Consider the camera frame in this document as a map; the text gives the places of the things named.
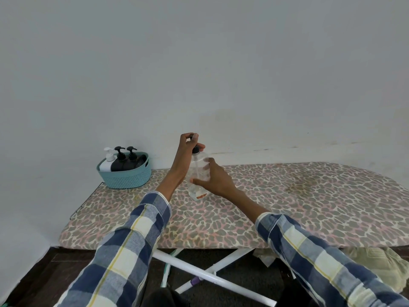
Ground tall clear plastic bottle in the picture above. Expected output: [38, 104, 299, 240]
[186, 147, 211, 203]

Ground person's left hand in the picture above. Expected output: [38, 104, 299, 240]
[168, 133, 206, 180]

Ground teal plastic basket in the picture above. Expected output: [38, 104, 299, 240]
[96, 152, 152, 189]

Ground person's left forearm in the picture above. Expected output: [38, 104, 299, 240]
[54, 169, 189, 307]

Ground leopard print ironing board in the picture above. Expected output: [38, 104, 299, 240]
[59, 161, 409, 307]

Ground person's right hand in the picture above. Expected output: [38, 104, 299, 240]
[190, 157, 239, 199]

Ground black soap dispenser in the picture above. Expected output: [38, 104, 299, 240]
[124, 155, 147, 171]
[110, 158, 128, 172]

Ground person's right forearm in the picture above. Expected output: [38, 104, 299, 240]
[227, 188, 409, 307]

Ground person's black trousers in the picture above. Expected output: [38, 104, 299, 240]
[140, 286, 314, 307]

